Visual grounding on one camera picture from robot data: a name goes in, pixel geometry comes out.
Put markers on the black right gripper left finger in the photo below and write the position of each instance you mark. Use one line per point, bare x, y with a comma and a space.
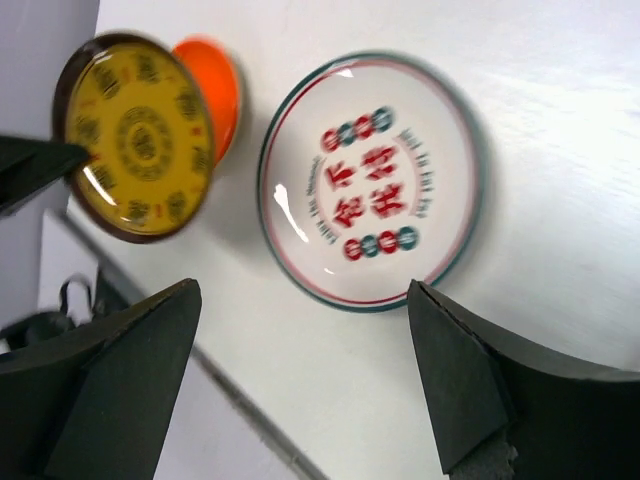
96, 402

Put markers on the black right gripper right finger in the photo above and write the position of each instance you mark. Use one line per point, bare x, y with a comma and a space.
504, 407

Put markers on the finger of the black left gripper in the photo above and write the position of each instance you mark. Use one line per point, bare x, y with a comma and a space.
29, 166

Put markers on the brown yellow patterned plate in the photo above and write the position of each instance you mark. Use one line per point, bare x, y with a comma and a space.
138, 112

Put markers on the orange plastic plate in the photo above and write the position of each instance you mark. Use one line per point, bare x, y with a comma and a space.
214, 70

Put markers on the white plate red characters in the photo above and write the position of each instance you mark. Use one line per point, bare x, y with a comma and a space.
371, 174

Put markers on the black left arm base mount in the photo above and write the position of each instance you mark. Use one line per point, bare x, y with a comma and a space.
44, 325

